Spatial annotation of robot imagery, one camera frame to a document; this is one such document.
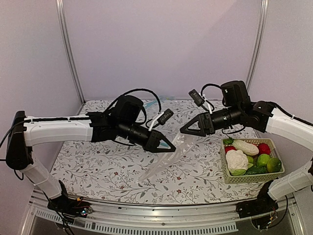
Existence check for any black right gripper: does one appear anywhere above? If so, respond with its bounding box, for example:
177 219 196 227
179 105 242 137

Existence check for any frosted white zip top bag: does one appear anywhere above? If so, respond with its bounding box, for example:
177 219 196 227
137 133 197 183

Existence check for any white toy cauliflower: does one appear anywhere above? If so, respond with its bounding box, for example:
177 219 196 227
225 150 248 176

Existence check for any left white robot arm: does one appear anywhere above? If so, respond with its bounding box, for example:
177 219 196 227
4 94 176 212

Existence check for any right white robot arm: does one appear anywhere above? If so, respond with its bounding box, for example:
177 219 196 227
180 80 313 213

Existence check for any clear bag with blue zipper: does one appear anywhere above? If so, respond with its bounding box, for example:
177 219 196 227
144 96 175 110

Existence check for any white toy radish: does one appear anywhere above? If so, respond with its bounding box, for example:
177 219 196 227
223 138 259 156

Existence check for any floral patterned table mat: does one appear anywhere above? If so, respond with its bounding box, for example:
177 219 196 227
48 99 277 205

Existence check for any light green toy apple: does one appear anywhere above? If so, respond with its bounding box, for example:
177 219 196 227
247 155 254 164

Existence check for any red toy tomato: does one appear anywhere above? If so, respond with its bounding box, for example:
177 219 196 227
258 143 271 155

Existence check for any dark green toy cucumber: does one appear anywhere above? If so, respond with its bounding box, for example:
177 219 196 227
245 166 268 175

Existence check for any green toy lime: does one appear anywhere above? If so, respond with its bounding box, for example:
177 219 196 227
256 154 271 167

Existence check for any green toy avocado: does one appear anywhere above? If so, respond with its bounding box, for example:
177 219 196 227
267 158 282 173

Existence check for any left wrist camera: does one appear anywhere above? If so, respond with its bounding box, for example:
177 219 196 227
146 109 174 131

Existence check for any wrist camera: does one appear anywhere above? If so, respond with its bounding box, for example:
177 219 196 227
188 89 215 113
146 109 174 131

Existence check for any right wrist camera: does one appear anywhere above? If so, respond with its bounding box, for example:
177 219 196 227
188 89 215 113

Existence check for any aluminium front rail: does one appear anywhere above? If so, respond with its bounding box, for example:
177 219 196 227
21 189 307 235

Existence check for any right aluminium corner post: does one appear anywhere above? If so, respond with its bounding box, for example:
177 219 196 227
246 0 269 91

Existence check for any aluminium corner post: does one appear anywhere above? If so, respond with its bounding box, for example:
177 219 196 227
56 0 86 104
246 0 269 91

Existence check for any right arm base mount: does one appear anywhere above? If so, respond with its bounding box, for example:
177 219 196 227
236 180 278 218

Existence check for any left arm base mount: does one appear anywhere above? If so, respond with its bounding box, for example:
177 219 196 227
47 180 93 217

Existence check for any left aluminium corner post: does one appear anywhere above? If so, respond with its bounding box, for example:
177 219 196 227
56 0 86 104

